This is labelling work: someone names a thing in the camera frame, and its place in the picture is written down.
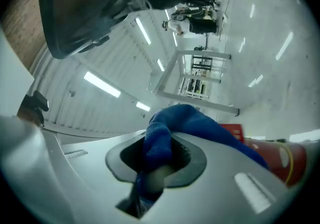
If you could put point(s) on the blue cloth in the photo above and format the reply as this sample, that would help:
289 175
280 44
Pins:
160 143

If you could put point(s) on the person's head with black headset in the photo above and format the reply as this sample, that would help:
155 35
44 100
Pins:
75 8

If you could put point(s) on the black device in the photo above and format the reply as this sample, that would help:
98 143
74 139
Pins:
37 103

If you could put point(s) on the red box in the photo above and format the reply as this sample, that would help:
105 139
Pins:
232 130

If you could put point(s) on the white metal table frame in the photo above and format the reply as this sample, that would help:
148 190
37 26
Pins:
172 68

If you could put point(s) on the background shelf rack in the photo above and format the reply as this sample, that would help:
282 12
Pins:
200 78

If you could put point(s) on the brown wooden board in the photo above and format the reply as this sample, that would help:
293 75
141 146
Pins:
22 30

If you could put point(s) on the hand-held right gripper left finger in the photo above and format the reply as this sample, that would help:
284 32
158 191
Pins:
27 173

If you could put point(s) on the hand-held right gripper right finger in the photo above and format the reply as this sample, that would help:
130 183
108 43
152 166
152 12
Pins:
225 193

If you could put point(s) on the row of ceiling light strips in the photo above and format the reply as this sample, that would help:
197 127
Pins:
102 84

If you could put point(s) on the white panel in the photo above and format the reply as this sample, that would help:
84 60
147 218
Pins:
12 80

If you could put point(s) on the red fire extinguisher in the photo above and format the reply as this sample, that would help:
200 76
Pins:
297 160

